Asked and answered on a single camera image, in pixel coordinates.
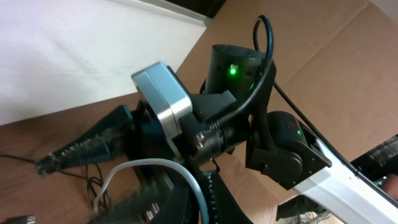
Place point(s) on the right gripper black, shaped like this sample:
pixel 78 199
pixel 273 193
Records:
pixel 197 143

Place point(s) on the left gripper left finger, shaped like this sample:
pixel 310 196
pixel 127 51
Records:
pixel 159 200

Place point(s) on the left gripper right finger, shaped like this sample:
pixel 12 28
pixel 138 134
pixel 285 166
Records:
pixel 222 207

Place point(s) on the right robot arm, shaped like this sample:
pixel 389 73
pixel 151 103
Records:
pixel 287 149

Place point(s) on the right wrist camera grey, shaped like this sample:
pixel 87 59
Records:
pixel 165 95

